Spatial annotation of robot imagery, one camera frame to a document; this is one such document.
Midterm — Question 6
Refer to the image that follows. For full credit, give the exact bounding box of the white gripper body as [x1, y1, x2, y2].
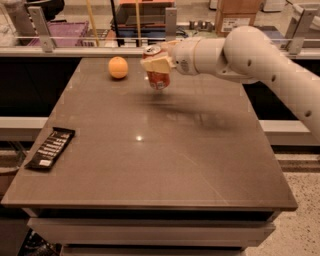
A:
[171, 37, 201, 75]

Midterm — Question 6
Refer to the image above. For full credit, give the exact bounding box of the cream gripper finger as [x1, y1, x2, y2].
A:
[140, 55, 175, 74]
[160, 40, 180, 54]

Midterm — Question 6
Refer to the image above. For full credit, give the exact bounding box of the red coke can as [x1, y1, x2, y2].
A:
[142, 44, 170, 90]

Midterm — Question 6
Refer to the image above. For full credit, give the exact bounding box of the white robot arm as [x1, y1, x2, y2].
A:
[141, 26, 320, 140]

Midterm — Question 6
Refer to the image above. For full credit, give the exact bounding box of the black rxbar chocolate bar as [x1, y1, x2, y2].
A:
[25, 127, 75, 171]

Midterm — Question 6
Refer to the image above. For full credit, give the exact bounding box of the orange fruit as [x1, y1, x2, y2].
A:
[108, 56, 128, 79]

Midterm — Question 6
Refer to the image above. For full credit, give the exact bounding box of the cardboard box with label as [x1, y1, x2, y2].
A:
[215, 0, 263, 36]

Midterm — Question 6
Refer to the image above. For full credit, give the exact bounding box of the purple plastic crate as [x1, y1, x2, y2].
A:
[29, 20, 91, 48]

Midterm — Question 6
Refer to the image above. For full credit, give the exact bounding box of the middle metal railing bracket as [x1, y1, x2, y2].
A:
[165, 7, 177, 41]

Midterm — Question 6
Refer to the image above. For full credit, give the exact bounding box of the metal railing bracket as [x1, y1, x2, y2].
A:
[285, 3, 320, 55]
[28, 6, 55, 53]
[165, 7, 177, 41]

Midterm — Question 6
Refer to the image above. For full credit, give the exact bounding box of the right metal railing bracket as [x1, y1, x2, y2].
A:
[285, 3, 320, 55]

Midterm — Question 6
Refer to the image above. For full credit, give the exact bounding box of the left metal railing bracket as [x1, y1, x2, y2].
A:
[28, 6, 55, 53]

